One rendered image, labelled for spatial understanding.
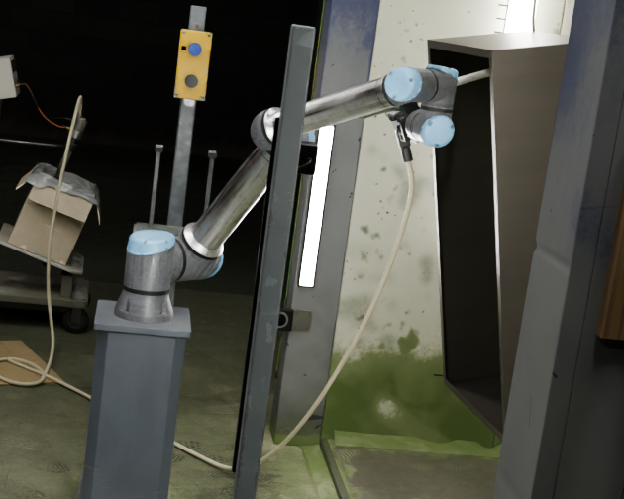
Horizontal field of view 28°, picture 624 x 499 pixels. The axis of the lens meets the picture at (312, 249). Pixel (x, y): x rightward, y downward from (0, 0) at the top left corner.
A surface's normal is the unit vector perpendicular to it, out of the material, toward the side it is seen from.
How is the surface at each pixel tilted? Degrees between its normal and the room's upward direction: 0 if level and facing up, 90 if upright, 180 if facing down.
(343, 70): 90
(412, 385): 90
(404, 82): 88
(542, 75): 90
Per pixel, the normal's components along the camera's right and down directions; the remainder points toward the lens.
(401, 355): 0.12, 0.20
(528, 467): -0.98, -0.11
